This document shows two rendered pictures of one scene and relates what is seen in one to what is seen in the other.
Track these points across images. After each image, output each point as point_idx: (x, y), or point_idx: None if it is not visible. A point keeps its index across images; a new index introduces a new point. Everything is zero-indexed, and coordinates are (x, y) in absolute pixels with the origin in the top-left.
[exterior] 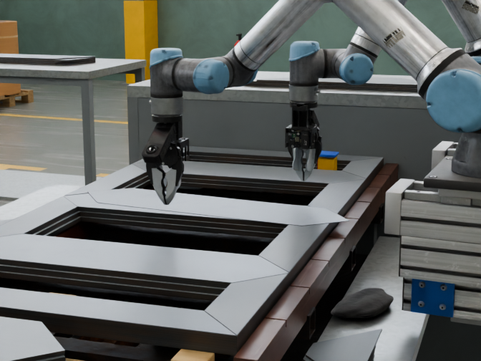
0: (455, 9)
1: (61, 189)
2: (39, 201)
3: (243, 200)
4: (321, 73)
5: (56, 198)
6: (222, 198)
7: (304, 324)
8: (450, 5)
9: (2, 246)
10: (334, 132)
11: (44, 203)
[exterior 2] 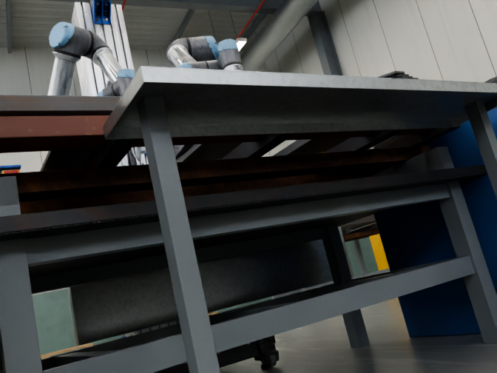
0: (69, 94)
1: (158, 84)
2: (231, 89)
3: (177, 158)
4: None
5: (203, 97)
6: (182, 152)
7: None
8: (69, 90)
9: None
10: None
11: (232, 96)
